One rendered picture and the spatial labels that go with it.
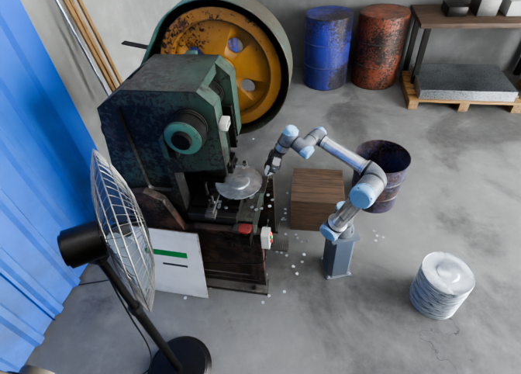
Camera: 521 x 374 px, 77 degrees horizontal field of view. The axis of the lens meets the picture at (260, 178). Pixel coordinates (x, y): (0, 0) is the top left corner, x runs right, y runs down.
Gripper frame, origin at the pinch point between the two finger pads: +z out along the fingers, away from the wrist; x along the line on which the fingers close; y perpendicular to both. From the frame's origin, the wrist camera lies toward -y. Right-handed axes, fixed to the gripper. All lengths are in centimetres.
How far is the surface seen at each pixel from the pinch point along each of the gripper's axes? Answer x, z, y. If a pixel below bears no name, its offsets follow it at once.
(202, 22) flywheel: 63, -52, 40
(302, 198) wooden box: -41, 38, 30
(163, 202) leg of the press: 51, 28, -22
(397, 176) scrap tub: -102, 1, 49
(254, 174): 4.8, 11.1, 8.1
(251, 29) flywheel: 37, -61, 35
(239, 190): 11.7, 14.8, -5.5
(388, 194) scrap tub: -107, 20, 49
